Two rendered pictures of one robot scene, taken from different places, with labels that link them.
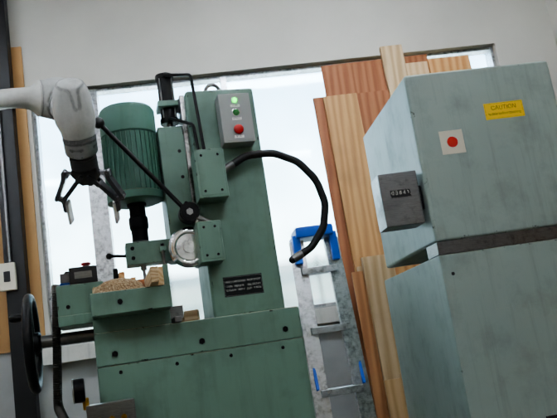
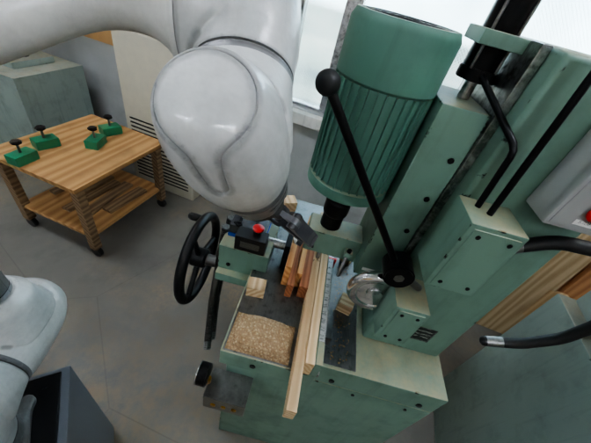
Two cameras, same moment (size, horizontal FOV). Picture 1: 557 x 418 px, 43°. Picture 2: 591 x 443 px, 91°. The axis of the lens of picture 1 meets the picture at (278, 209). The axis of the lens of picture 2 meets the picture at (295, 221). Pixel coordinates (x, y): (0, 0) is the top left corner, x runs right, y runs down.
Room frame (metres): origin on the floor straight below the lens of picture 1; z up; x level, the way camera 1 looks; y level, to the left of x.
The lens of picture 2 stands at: (1.58, 0.37, 1.52)
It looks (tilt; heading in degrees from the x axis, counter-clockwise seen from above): 40 degrees down; 15
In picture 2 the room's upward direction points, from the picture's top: 15 degrees clockwise
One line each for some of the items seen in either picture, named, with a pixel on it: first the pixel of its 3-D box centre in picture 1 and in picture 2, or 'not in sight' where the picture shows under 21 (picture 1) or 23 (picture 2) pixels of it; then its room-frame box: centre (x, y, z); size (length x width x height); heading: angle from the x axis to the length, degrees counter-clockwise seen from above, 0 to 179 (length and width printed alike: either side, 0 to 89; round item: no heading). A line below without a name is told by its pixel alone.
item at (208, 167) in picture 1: (209, 176); (465, 248); (2.05, 0.19, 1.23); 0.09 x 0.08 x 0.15; 105
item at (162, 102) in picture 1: (168, 99); (510, 19); (2.18, 0.30, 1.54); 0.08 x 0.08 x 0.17; 15
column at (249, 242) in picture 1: (229, 206); (462, 229); (2.22, 0.16, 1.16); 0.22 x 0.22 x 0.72; 15
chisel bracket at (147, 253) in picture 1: (148, 255); (331, 239); (2.15, 0.42, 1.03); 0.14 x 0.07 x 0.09; 105
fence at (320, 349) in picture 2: (158, 287); (328, 264); (2.16, 0.40, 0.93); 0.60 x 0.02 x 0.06; 15
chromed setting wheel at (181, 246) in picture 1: (189, 247); (374, 290); (2.06, 0.28, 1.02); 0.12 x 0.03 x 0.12; 105
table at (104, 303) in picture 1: (112, 312); (275, 263); (2.12, 0.54, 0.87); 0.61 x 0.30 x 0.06; 15
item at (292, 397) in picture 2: (147, 288); (310, 286); (2.07, 0.42, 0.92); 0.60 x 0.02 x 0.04; 15
